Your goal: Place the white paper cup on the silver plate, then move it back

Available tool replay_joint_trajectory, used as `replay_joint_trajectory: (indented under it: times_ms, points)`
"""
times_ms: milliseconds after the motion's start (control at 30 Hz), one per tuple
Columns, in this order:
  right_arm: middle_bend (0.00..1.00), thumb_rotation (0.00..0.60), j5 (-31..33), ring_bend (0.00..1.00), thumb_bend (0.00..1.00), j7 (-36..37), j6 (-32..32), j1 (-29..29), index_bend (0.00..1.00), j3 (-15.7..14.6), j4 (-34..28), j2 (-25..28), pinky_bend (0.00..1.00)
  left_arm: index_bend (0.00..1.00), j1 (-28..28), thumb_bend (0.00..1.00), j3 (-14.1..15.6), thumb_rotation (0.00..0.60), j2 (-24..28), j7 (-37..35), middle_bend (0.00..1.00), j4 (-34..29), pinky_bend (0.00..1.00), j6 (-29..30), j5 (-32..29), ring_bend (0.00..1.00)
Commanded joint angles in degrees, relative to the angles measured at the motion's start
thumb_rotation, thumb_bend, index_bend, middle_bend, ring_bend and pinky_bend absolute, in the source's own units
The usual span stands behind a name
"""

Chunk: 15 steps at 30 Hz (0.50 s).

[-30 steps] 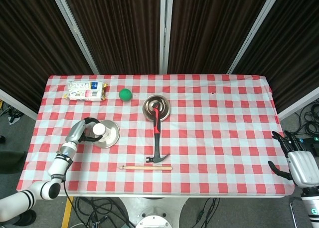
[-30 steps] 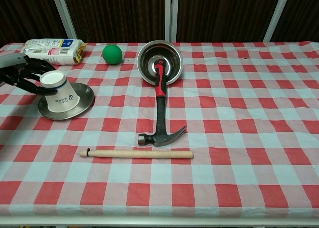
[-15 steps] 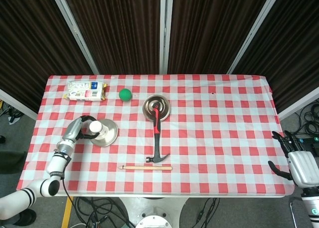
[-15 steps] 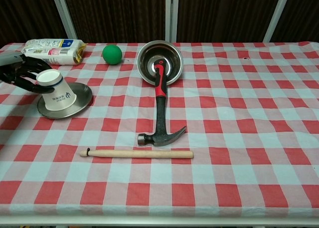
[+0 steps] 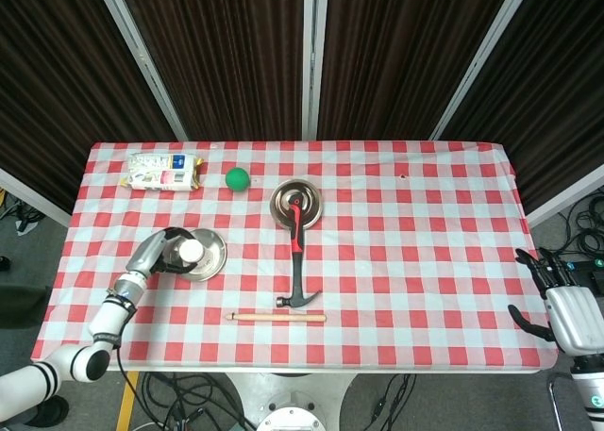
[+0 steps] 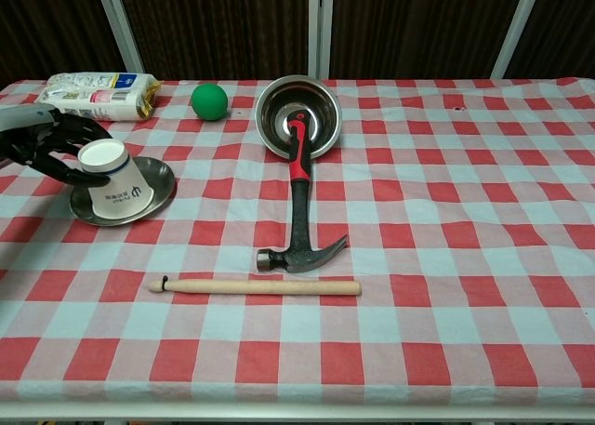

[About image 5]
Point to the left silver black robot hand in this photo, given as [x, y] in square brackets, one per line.
[148, 254]

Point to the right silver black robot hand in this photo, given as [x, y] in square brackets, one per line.
[575, 320]

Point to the white paper cup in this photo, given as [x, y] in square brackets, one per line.
[191, 251]

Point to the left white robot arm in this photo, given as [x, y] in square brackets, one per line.
[108, 322]

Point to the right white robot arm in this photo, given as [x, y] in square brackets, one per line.
[590, 393]

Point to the round white robot base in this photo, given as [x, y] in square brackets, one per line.
[292, 417]

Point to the black box with green stickers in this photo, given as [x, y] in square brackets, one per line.
[592, 270]

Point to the flat stainless steel plate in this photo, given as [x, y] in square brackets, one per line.
[214, 252]

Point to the white plastic snack package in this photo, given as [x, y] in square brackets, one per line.
[160, 171]

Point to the green ball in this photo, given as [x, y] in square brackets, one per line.
[236, 179]

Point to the stainless steel bowl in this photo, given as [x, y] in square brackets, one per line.
[283, 204]

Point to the wooden stick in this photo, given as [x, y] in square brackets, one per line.
[278, 317]

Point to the red black claw hammer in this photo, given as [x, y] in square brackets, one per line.
[297, 261]

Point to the yellow floor tape strip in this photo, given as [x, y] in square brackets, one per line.
[126, 402]

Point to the red white checkered tablecloth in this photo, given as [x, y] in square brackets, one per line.
[415, 261]

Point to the dark corrugated partition panel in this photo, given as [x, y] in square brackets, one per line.
[226, 54]
[401, 54]
[542, 96]
[56, 82]

